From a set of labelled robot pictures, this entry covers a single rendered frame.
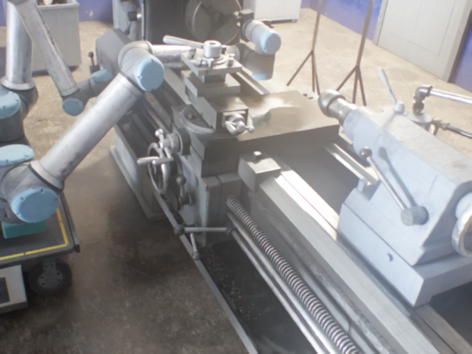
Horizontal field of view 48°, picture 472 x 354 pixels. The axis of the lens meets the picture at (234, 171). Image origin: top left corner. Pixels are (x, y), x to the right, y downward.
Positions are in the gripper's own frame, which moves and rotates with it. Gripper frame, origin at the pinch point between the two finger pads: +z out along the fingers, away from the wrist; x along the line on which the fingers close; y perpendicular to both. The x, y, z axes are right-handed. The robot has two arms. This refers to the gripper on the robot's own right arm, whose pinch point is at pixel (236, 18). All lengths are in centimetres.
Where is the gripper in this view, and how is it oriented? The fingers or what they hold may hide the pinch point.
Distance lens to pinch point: 249.5
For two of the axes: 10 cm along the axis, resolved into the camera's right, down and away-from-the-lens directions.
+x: 0.6, 8.0, 6.0
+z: -4.4, -5.2, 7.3
